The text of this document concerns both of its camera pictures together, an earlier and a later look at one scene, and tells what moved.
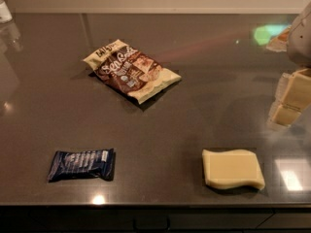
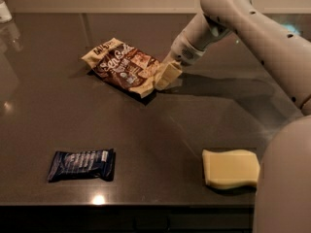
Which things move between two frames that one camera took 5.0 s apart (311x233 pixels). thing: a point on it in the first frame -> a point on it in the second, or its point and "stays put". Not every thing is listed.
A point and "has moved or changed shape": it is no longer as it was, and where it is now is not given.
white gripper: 301,44 -> 182,52
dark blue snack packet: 99,163 stays put
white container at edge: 5,13 stays put
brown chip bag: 129,73 has moved or changed shape
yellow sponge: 225,169 stays put
